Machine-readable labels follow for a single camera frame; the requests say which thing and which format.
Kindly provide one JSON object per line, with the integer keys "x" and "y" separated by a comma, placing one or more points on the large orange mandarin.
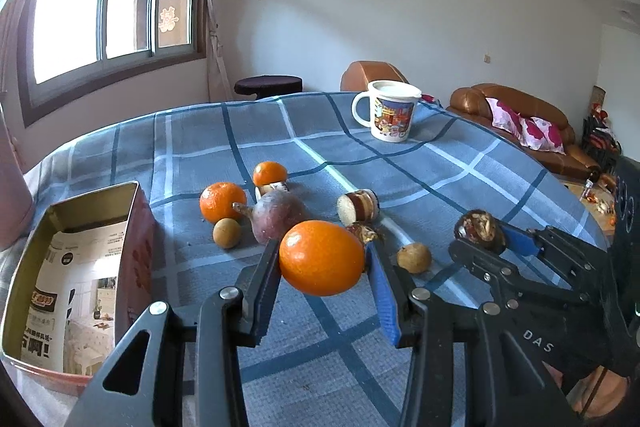
{"x": 217, "y": 199}

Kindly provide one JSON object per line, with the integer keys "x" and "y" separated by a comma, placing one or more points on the brown longan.
{"x": 227, "y": 233}
{"x": 415, "y": 258}

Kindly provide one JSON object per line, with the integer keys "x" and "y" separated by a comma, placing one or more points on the small orange mandarin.
{"x": 269, "y": 172}

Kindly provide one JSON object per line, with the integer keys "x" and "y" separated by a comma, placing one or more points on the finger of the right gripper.
{"x": 564, "y": 254}
{"x": 500, "y": 266}

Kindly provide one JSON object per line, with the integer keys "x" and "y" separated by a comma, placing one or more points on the person's hand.
{"x": 599, "y": 393}

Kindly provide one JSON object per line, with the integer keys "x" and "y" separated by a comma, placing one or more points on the white cartoon mug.
{"x": 391, "y": 107}

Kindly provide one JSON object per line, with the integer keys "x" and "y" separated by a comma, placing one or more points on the dark chestnut shell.
{"x": 365, "y": 233}

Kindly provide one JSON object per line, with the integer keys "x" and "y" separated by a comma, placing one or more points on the sliding glass window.
{"x": 69, "y": 48}

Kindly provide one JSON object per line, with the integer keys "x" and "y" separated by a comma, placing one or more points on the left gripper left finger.
{"x": 232, "y": 317}

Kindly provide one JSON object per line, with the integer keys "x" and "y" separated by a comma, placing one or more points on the printed paper in tin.
{"x": 70, "y": 326}

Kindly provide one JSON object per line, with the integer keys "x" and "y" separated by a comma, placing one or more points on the dark chestnut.
{"x": 479, "y": 227}

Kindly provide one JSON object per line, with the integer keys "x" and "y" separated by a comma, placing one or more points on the brown leather armchair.
{"x": 360, "y": 74}

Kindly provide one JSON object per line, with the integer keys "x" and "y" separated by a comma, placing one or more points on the purple passion fruit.
{"x": 273, "y": 215}

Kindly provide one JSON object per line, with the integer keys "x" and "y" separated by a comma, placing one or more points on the blue plaid tablecloth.
{"x": 325, "y": 360}

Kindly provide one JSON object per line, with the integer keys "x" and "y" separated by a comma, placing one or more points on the smooth orange kumquat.
{"x": 320, "y": 258}

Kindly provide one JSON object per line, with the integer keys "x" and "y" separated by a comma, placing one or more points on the pink electric kettle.
{"x": 17, "y": 206}

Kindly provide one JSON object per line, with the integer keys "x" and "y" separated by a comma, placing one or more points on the black round stool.
{"x": 265, "y": 86}

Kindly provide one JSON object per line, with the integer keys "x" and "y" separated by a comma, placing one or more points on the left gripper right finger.
{"x": 414, "y": 318}

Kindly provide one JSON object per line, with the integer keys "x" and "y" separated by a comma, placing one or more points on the pink floral cushion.
{"x": 533, "y": 133}

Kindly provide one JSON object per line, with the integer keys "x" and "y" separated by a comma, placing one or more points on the brown leather sofa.
{"x": 470, "y": 103}

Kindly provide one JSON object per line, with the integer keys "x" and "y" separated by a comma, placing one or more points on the cut sugarcane piece large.
{"x": 358, "y": 206}

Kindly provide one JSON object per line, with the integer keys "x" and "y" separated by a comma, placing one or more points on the pink metal tin box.
{"x": 123, "y": 202}

